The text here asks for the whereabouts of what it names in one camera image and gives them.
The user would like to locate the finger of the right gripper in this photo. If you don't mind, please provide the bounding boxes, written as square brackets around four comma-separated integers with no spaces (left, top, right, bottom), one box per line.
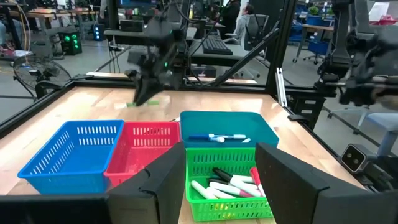
[148,79,165,103]
[134,79,150,108]

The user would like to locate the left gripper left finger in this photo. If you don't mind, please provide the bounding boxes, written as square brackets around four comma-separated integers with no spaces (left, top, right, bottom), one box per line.
[0,141,187,224]

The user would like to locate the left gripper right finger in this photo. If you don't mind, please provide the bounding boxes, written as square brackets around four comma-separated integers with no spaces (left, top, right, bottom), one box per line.
[254,142,398,224]

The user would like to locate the blue thin marker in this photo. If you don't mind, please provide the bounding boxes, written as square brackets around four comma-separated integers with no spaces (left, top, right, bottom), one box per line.
[188,133,247,141]
[210,136,252,144]

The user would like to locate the grey desk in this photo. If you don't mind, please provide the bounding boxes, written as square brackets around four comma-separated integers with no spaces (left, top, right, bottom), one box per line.
[188,39,259,68]
[104,27,198,47]

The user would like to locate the red slotted plastic basket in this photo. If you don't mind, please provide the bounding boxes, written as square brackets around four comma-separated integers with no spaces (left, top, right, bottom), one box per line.
[104,121,182,187]

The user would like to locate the black monitor with blue screen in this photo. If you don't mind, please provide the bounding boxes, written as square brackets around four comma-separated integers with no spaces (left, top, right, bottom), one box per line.
[119,0,165,9]

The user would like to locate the black computer with blue lights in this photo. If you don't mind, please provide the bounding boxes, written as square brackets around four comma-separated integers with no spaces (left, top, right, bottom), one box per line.
[92,23,106,42]

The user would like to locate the black keyboard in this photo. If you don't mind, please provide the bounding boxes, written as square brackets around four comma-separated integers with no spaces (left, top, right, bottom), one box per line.
[201,35,234,56]

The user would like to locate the black table clamp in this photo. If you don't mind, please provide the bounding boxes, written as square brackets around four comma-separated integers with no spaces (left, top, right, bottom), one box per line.
[287,113,312,123]

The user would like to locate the green slotted plastic basket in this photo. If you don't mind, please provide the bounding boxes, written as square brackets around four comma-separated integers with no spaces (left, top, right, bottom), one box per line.
[185,147,274,222]

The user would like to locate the teal plastic bin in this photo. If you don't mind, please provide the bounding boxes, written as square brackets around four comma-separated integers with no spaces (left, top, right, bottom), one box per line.
[180,110,280,149]

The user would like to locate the black computer with green lights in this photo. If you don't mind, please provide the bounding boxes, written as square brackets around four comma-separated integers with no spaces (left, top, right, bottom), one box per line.
[58,29,83,56]

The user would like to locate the black cabinet with labels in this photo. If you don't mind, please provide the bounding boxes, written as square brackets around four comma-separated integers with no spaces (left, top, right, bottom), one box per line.
[287,92,327,131]

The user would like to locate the person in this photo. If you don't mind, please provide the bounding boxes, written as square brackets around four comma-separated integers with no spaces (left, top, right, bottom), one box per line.
[217,0,243,32]
[234,2,259,40]

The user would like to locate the blue slotted plastic basket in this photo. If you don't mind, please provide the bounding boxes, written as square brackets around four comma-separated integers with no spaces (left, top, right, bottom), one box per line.
[17,119,125,195]

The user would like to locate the black floor fan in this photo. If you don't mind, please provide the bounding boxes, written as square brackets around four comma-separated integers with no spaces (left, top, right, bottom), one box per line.
[12,55,73,100]

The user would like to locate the silver aluminium bar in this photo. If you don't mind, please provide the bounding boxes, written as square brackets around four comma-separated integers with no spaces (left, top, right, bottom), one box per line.
[275,67,289,108]

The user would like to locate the black office chair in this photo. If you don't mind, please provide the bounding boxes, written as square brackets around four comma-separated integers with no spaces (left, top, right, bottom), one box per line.
[242,14,271,47]

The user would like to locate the wooden workbench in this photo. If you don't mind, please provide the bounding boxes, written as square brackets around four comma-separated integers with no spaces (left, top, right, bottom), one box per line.
[7,7,103,32]

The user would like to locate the grey depth camera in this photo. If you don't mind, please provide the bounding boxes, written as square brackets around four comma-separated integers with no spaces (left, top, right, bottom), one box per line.
[340,143,370,174]

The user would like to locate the black aluminium table frame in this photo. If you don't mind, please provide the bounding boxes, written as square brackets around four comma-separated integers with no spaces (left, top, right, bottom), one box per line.
[0,0,346,139]

